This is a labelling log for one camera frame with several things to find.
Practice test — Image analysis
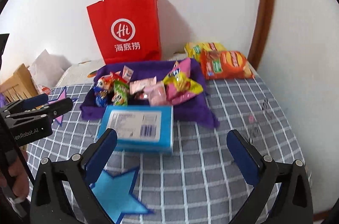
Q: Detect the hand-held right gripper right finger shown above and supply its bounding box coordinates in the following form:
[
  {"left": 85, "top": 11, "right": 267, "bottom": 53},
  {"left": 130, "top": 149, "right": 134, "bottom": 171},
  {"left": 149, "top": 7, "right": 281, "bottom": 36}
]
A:
[{"left": 226, "top": 130, "right": 314, "bottom": 224}]

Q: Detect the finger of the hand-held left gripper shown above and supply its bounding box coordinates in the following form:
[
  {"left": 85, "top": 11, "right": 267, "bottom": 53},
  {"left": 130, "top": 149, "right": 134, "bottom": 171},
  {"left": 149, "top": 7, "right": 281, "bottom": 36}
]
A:
[
  {"left": 5, "top": 97, "right": 74, "bottom": 125},
  {"left": 0, "top": 94, "right": 49, "bottom": 114}
]

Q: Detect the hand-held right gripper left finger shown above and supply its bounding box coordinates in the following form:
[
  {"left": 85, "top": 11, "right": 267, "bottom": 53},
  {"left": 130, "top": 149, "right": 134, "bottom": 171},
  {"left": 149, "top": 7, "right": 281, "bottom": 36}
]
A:
[{"left": 30, "top": 128, "right": 118, "bottom": 224}]

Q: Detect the cartoon print snack packet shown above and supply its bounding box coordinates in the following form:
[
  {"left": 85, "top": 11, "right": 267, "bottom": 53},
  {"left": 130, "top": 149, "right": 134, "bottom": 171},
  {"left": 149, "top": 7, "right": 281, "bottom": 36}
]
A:
[{"left": 93, "top": 76, "right": 112, "bottom": 108}]

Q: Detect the small red snack packet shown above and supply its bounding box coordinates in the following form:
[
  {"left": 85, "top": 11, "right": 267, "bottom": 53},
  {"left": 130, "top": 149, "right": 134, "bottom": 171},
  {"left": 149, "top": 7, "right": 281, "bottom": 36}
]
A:
[{"left": 99, "top": 71, "right": 122, "bottom": 84}]

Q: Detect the green snack packet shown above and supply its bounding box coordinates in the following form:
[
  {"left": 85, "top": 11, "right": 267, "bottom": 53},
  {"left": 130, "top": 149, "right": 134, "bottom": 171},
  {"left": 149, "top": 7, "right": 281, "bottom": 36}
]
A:
[{"left": 112, "top": 80, "right": 130, "bottom": 106}]

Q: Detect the purple felt tray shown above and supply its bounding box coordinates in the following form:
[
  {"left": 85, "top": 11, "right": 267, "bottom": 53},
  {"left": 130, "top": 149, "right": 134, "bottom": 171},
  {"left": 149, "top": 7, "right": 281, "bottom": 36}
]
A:
[{"left": 79, "top": 58, "right": 221, "bottom": 129}]

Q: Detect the pink white snack packet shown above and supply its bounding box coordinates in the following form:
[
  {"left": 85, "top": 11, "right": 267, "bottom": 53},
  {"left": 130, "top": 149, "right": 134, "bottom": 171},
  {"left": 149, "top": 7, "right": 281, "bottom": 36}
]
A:
[{"left": 129, "top": 76, "right": 157, "bottom": 94}]

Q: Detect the plain pink snack packet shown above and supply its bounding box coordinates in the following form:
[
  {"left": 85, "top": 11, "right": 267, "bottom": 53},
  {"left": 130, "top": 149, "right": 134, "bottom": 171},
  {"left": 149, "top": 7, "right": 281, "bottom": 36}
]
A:
[{"left": 144, "top": 81, "right": 167, "bottom": 105}]

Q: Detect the pink and yellow snack packet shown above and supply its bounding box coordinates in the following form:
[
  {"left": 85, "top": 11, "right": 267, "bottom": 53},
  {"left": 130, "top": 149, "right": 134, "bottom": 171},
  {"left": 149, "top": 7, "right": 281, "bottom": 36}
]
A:
[{"left": 163, "top": 58, "right": 192, "bottom": 105}]

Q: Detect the person's left hand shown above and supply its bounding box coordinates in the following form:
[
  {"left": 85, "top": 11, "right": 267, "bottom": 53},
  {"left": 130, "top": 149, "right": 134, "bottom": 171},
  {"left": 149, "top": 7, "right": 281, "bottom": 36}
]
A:
[{"left": 0, "top": 150, "right": 29, "bottom": 203}]

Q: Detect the pink paper star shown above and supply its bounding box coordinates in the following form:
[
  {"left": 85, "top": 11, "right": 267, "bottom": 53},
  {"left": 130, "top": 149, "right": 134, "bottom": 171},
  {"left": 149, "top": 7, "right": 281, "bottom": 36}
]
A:
[{"left": 44, "top": 86, "right": 78, "bottom": 127}]

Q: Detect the white plastic bag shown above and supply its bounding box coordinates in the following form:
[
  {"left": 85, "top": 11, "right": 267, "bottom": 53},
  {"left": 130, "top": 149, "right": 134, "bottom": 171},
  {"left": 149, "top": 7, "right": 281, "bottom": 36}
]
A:
[{"left": 28, "top": 49, "right": 72, "bottom": 96}]

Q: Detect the white orange-print cloth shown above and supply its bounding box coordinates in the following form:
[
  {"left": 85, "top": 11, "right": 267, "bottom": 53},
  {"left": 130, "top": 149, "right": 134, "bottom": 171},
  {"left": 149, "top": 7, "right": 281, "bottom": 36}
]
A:
[{"left": 56, "top": 58, "right": 106, "bottom": 88}]

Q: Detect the blue paper star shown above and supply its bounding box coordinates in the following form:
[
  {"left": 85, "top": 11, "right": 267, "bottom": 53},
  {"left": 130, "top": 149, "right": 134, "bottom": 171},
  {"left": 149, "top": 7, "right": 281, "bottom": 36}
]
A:
[{"left": 90, "top": 167, "right": 154, "bottom": 224}]

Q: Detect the grey checked tablecloth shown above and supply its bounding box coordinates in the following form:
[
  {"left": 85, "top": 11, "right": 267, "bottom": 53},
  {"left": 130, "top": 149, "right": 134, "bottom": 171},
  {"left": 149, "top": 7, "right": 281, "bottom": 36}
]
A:
[{"left": 25, "top": 69, "right": 305, "bottom": 224}]

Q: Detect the blue cardboard box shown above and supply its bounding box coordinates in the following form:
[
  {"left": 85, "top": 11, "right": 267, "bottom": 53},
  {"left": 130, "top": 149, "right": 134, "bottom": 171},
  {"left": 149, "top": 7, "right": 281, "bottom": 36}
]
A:
[{"left": 97, "top": 105, "right": 174, "bottom": 155}]

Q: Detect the orange chips bag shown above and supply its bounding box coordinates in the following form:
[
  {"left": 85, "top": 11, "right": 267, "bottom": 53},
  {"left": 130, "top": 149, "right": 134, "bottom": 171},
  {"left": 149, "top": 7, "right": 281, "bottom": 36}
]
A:
[{"left": 200, "top": 50, "right": 255, "bottom": 80}]

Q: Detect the red paper bag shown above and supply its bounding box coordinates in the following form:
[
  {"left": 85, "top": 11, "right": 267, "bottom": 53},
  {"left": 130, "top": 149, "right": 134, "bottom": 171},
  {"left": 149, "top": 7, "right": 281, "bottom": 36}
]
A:
[{"left": 86, "top": 0, "right": 162, "bottom": 65}]

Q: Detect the yellow chips bag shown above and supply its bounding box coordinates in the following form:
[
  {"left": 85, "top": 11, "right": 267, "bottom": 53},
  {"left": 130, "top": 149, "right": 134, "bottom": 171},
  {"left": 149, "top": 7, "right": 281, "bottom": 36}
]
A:
[{"left": 185, "top": 42, "right": 227, "bottom": 63}]

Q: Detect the brown wooden door frame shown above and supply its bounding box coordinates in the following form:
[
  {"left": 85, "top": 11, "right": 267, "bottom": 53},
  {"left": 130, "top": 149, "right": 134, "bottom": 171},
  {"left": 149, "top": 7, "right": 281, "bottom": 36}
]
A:
[{"left": 247, "top": 0, "right": 276, "bottom": 71}]

